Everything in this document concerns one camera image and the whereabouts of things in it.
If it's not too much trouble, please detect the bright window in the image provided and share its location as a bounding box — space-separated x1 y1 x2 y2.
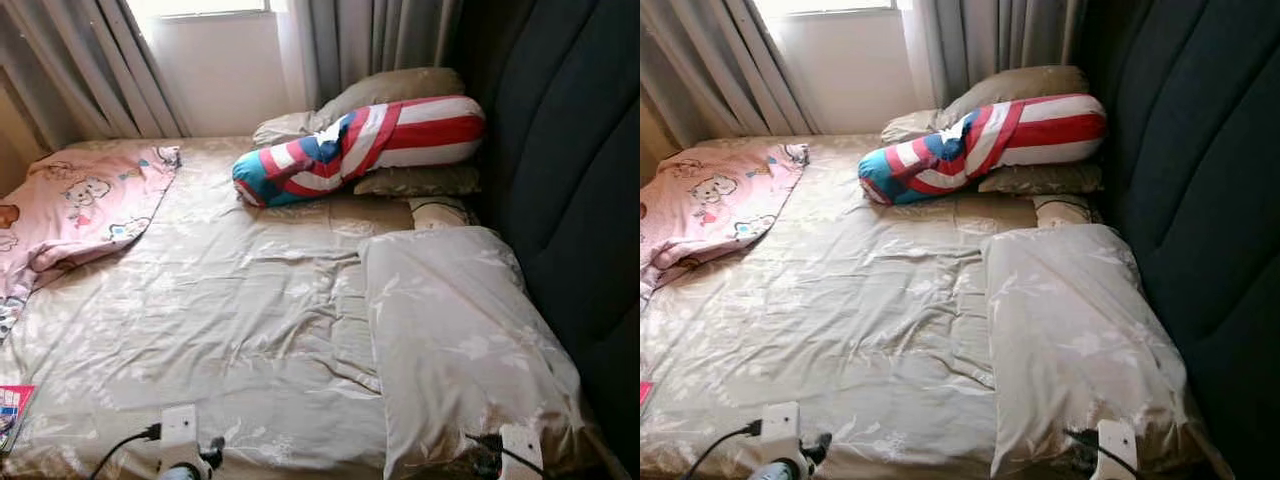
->
755 0 901 16
125 0 276 19

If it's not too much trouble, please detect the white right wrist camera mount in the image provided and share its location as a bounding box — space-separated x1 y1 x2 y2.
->
500 424 544 480
1097 419 1139 480

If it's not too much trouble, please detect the grey pleated curtain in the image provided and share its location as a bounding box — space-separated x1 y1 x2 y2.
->
290 0 463 111
915 0 1089 109
640 0 821 151
0 0 191 151

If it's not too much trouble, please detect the beige floral folded quilt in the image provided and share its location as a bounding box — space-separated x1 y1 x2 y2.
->
358 226 584 479
982 224 1206 476

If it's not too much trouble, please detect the bed with beige floral sheet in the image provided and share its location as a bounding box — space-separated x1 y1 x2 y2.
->
0 135 601 480
640 133 1231 480

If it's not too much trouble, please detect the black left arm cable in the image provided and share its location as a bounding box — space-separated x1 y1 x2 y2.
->
690 420 764 480
88 424 163 480

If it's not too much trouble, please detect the red white blue bolster pillow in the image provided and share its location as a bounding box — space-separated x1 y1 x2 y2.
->
232 95 487 208
858 93 1108 206

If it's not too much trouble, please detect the beige floral pillow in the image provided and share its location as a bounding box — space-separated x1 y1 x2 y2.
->
978 163 1104 196
1033 194 1101 229
880 108 951 146
940 65 1091 123
352 165 483 198
312 67 467 126
252 110 331 149
408 196 479 231

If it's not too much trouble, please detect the pink cartoon bear blanket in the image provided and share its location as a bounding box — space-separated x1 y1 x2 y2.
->
640 142 809 301
0 145 182 346

